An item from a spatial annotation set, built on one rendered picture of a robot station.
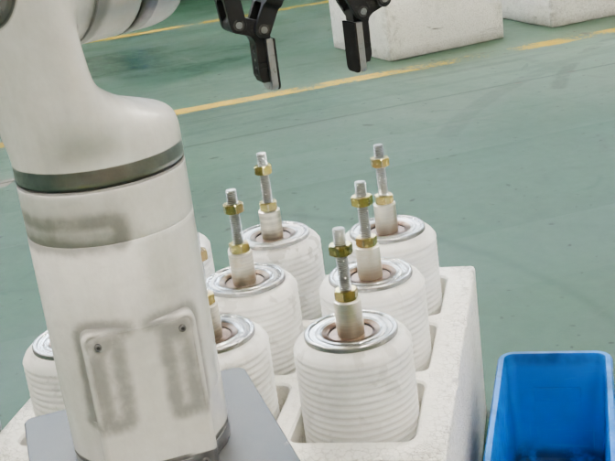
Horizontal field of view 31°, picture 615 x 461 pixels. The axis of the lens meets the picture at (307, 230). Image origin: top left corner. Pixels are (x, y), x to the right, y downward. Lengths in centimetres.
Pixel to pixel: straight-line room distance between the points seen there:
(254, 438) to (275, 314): 35
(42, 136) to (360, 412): 40
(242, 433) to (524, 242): 114
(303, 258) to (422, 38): 226
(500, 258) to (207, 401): 112
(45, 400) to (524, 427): 49
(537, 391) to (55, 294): 65
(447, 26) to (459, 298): 229
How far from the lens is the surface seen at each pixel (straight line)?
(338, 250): 86
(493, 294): 159
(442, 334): 105
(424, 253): 109
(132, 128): 57
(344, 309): 88
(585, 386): 115
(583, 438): 118
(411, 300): 98
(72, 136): 56
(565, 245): 175
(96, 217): 58
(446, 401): 93
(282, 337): 101
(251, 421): 68
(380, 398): 88
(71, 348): 62
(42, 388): 95
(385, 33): 328
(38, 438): 72
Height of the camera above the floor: 62
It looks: 19 degrees down
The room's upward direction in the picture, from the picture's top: 8 degrees counter-clockwise
